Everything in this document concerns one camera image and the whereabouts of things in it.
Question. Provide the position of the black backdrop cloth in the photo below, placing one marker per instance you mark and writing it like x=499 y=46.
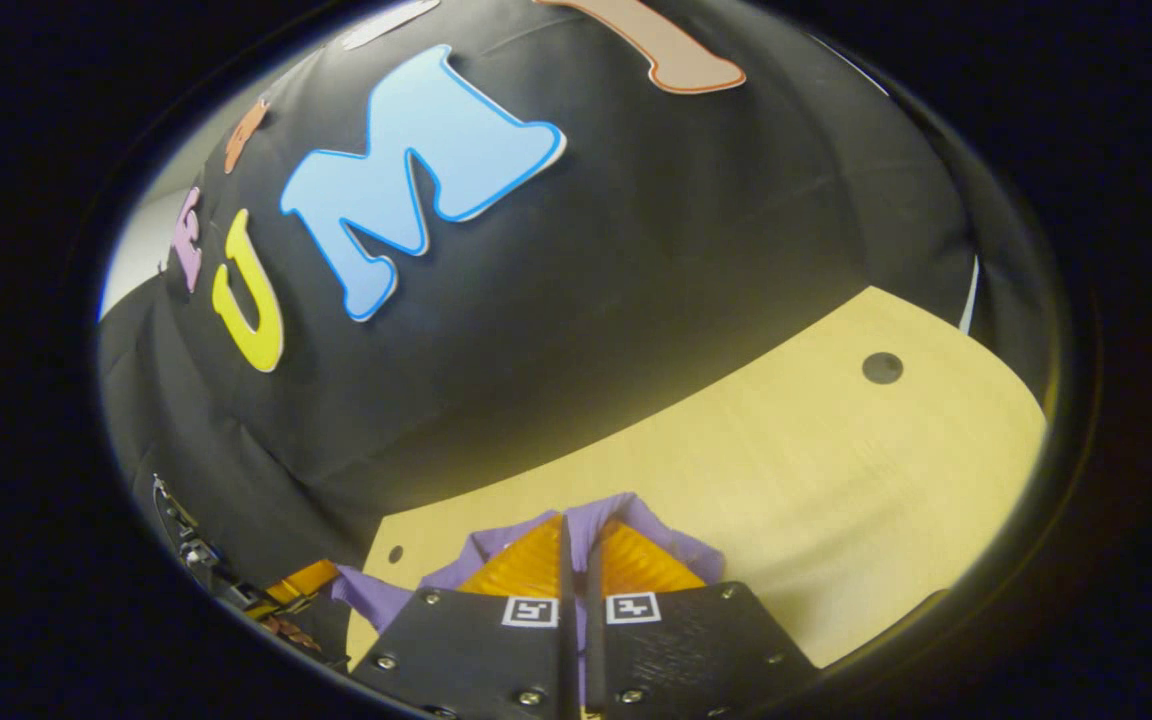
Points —
x=636 y=300

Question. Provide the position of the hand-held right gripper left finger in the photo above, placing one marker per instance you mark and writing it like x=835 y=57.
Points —
x=567 y=650

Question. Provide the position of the purple knit garment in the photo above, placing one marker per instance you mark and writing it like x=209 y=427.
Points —
x=676 y=548

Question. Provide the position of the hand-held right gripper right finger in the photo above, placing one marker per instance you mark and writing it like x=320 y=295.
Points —
x=594 y=650

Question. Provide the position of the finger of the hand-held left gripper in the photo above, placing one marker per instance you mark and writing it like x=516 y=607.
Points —
x=304 y=580
x=301 y=635

